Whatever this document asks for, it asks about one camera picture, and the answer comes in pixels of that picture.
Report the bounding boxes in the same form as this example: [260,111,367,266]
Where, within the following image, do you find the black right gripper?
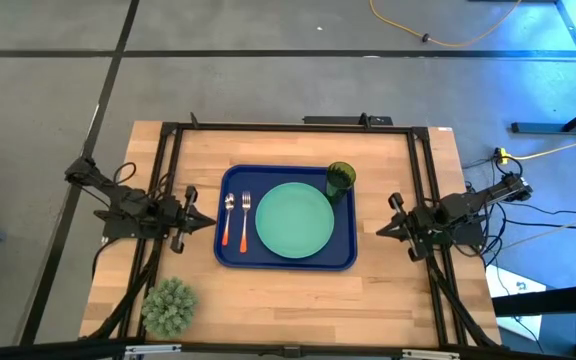
[376,192,438,263]

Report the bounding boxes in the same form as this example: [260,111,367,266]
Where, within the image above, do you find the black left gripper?
[160,185,218,254]

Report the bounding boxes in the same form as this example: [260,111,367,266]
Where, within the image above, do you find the orange-handled metal spoon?
[220,192,237,247]

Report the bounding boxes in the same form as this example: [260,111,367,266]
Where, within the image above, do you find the orange-handled metal fork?
[239,190,253,254]

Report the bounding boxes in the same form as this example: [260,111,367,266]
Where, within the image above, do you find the green translucent cup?
[324,160,358,204]

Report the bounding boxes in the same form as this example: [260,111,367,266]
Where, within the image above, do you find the blue plastic tray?
[213,164,359,272]

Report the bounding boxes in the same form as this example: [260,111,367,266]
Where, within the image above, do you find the teal plastic plate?
[254,181,336,260]

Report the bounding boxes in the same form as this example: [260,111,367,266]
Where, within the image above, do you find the green plant in white pot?
[140,277,199,339]

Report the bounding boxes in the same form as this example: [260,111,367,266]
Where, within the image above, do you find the white flat sheet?
[484,263,545,342]

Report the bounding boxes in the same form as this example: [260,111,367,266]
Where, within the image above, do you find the black beam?
[491,282,576,318]

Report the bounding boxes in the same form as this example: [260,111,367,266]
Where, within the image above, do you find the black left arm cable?
[112,160,139,187]

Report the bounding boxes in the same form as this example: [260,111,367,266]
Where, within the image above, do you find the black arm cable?
[112,160,139,187]
[492,155,525,177]

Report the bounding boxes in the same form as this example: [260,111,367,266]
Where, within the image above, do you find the black floor cable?
[462,158,507,259]
[505,217,576,232]

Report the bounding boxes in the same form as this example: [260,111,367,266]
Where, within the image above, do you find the black bar bracket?
[301,112,394,127]

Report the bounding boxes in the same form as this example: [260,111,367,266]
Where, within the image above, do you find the silver aluminium bracket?
[400,348,462,360]
[124,343,183,357]

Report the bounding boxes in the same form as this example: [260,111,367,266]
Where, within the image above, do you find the yellow hanging power cable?
[493,131,576,165]

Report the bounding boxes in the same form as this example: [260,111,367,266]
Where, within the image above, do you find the black aluminium table frame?
[80,113,504,360]

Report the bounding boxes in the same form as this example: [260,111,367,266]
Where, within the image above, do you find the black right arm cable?
[492,155,525,177]

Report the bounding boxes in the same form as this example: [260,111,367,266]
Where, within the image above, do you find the thin beige cable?
[497,207,576,251]

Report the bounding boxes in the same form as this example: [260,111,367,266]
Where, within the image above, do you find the black table leg frame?
[511,0,576,135]

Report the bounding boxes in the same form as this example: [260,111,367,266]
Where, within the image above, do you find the yellow floor cable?
[369,0,523,50]

